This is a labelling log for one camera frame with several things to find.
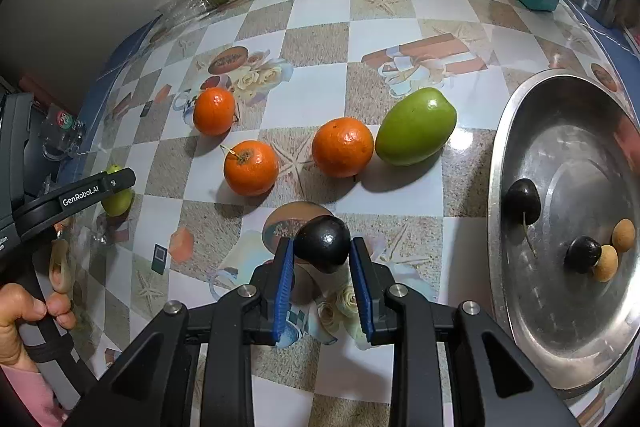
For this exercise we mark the small green fruit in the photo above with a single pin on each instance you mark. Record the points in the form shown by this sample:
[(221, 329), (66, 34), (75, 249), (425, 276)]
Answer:
[(117, 204)]

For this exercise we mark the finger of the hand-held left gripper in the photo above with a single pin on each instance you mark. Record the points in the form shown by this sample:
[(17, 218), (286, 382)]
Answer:
[(122, 181)]

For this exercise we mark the round metal basin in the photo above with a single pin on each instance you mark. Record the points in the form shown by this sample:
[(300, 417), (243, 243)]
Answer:
[(560, 307)]

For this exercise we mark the dark plum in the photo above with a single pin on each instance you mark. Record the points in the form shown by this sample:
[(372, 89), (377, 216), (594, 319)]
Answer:
[(322, 242), (582, 254)]

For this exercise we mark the person's left hand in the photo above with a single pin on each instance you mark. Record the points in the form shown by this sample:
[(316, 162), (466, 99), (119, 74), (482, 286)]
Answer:
[(15, 337)]

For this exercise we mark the orange tangerine with stem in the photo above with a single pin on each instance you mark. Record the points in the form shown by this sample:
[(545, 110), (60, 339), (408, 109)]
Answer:
[(250, 168)]

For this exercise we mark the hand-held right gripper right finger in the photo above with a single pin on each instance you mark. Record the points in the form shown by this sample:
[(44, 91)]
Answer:
[(361, 292)]

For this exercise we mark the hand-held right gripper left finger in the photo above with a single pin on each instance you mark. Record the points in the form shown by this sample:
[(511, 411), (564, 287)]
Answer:
[(282, 292)]

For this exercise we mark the clear plastic tablecloth clip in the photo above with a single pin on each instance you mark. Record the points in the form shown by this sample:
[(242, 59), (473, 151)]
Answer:
[(62, 127)]

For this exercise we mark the tan longan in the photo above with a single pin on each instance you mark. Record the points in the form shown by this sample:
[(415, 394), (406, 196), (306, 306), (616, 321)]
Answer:
[(624, 234), (606, 264)]

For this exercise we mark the blue cloth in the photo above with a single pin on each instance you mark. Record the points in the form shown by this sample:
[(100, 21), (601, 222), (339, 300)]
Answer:
[(597, 31)]

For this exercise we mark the large green mango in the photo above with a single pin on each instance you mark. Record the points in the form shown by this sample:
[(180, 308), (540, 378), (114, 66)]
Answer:
[(415, 127)]

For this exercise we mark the dark cherry with stem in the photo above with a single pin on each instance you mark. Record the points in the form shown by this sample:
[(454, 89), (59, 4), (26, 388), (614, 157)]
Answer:
[(522, 202)]

